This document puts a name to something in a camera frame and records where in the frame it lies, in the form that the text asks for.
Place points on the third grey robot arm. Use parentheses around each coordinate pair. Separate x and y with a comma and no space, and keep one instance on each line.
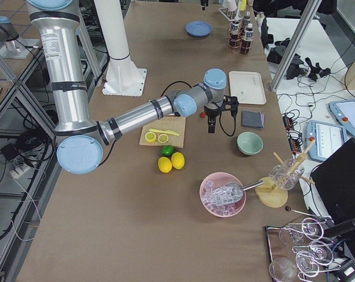
(10,42)

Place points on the blue teach pendant far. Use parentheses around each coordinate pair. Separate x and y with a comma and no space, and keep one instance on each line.
(344,112)

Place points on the wooden glass stand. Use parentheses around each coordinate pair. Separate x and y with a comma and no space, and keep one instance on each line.
(269,194)

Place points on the lower right bottle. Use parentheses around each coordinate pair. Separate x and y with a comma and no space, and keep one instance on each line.
(246,20)

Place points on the lemon half lower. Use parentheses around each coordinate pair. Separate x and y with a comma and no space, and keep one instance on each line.
(163,138)

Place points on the metal ice scoop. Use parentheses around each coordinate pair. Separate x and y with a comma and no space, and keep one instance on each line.
(238,188)

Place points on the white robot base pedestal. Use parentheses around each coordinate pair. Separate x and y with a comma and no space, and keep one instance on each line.
(122,77)

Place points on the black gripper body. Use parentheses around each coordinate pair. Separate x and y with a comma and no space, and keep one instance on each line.
(211,112)

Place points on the black glass rack tray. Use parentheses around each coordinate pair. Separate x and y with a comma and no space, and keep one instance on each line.
(341,269)

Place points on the aluminium frame post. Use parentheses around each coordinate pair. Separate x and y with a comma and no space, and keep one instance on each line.
(304,22)

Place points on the clear glass mug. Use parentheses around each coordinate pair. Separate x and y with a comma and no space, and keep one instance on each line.
(287,174)

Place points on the copper wire bottle rack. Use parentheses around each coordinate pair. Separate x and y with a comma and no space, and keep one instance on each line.
(240,35)

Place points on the top bottle white cap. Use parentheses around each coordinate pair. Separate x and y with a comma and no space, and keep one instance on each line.
(234,37)

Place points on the lemon half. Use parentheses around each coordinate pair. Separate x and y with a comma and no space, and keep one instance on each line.
(163,138)
(150,137)

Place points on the cocktail glass middle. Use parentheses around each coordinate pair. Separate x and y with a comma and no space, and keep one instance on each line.
(321,252)

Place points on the yellow lemon upper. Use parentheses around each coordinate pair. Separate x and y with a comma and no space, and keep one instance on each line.
(178,160)

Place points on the blue teach pendant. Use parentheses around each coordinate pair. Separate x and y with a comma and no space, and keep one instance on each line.
(344,112)
(328,139)

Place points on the cocktail glass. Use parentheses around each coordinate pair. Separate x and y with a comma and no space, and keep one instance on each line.
(321,252)
(299,267)
(295,234)

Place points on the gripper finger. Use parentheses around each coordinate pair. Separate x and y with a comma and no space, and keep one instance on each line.
(209,127)
(213,127)

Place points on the cocktail glass lower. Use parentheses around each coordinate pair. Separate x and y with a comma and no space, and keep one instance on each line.
(299,267)

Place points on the yellow lemon lower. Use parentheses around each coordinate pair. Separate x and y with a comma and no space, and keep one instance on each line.
(164,164)

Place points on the pink bowl of ice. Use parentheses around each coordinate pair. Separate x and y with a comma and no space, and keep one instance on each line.
(209,186)

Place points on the cocktail glass upper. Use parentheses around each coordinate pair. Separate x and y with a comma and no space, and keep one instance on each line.
(295,234)

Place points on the yellow lemon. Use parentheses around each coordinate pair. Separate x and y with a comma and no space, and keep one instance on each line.
(178,160)
(164,164)

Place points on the blue plate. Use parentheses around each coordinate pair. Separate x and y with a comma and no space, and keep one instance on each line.
(198,28)

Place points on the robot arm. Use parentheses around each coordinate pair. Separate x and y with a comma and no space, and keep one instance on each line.
(81,139)

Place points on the lower left bottle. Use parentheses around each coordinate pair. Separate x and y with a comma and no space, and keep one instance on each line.
(247,39)

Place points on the green lime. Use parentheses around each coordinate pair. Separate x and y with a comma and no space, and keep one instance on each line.
(167,150)

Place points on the grey folded cloth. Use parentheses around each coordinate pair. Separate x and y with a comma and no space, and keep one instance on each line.
(252,119)

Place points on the lemon half upper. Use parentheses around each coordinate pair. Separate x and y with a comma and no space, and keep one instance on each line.
(150,137)

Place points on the blue teach pendant near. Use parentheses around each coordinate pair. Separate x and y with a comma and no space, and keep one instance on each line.
(328,139)

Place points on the wooden cutting board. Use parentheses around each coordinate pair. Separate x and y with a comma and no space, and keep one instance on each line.
(173,123)

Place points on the cream rabbit tray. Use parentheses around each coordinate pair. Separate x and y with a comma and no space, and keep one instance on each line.
(247,87)

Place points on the green bowl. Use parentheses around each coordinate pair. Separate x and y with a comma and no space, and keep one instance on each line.
(249,143)

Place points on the yellow plastic knife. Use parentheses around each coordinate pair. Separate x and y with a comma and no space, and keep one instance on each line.
(167,132)

